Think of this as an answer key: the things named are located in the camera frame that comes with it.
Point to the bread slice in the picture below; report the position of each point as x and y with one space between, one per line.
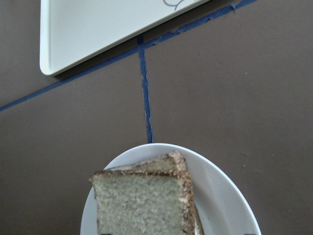
140 203

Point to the white round plate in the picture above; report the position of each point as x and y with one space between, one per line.
222 207

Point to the bottom toast slice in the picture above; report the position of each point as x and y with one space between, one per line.
173 162

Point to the cream bear tray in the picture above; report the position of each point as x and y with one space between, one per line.
73 31

